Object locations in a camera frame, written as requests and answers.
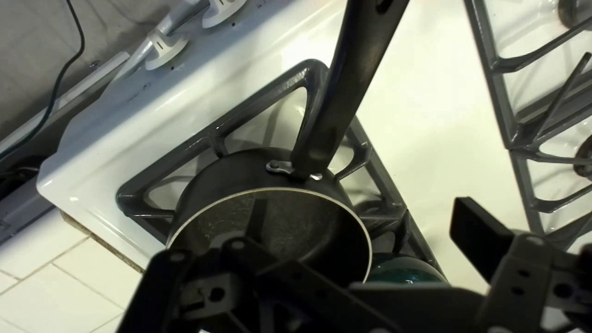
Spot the black pot with long handle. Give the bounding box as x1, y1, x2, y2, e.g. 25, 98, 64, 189
165, 0, 413, 285

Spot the round black burner cap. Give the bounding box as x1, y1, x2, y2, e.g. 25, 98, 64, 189
572, 135, 592, 181
558, 0, 592, 24

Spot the black cast iron burner grate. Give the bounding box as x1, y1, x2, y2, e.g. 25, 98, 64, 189
465, 0, 592, 248
115, 57, 447, 279

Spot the thin black floor cable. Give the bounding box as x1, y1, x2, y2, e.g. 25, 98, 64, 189
0, 0, 88, 163

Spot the white stove knob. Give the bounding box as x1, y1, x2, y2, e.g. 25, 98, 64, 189
143, 26, 191, 72
201, 0, 252, 29

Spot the dark green kettle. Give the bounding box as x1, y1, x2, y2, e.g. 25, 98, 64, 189
367, 251, 447, 287

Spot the white oven door handle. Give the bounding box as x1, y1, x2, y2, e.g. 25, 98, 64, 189
0, 52, 136, 155

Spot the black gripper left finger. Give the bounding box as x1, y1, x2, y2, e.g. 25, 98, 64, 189
117, 235, 397, 333

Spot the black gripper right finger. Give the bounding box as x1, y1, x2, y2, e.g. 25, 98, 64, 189
448, 194, 592, 333

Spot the white gas stove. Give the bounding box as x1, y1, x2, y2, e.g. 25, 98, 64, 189
36, 0, 592, 333

